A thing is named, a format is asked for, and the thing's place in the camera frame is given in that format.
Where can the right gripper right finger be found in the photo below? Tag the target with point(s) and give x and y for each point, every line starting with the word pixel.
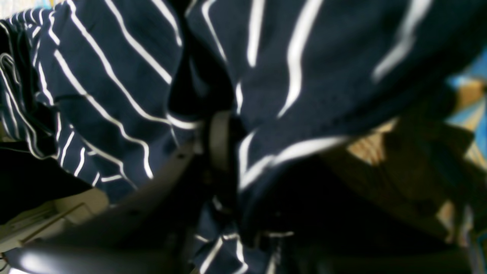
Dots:
pixel 383 217

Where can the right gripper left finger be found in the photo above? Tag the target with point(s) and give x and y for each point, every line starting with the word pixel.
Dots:
pixel 152 231

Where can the navy white striped T-shirt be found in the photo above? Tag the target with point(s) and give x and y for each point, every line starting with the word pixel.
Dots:
pixel 257 136

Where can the white box at left edge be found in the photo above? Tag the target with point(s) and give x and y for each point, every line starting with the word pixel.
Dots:
pixel 51 218

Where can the patterned pastel tablecloth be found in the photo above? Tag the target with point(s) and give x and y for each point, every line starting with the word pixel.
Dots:
pixel 109 88

